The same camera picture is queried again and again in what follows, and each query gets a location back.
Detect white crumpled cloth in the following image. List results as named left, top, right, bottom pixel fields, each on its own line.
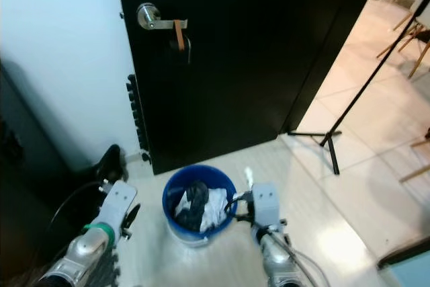
left=173, top=188, right=232, bottom=233

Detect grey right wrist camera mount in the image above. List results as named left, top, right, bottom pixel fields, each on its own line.
left=252, top=183, right=282, bottom=227

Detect brown leather strap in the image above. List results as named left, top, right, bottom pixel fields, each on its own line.
left=173, top=19, right=186, bottom=52

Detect blue plastic bucket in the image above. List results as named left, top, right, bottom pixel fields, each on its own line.
left=161, top=164, right=239, bottom=247

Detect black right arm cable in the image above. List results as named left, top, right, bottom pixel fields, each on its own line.
left=230, top=193, right=330, bottom=287

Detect white chair wooden legs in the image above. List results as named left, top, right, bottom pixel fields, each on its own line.
left=376, top=11, right=430, bottom=79

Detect black door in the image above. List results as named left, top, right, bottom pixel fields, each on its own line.
left=114, top=0, right=387, bottom=175

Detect teal bed frame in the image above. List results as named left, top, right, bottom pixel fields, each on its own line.
left=376, top=237, right=430, bottom=287

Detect black crumpled cloth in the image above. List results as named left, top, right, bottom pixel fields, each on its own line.
left=175, top=181, right=209, bottom=231

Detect black tripod stand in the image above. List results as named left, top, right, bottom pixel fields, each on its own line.
left=286, top=0, right=430, bottom=175

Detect black foam edge strip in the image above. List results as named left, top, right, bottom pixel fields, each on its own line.
left=126, top=74, right=148, bottom=161

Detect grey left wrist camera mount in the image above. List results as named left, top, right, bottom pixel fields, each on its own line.
left=106, top=181, right=138, bottom=234

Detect silver door handle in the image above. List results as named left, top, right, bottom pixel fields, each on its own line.
left=136, top=3, right=187, bottom=31

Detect black hard case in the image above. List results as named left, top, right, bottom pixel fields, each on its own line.
left=0, top=65, right=101, bottom=287

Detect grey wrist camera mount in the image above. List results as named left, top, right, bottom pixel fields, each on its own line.
left=252, top=183, right=282, bottom=227
left=106, top=181, right=138, bottom=234

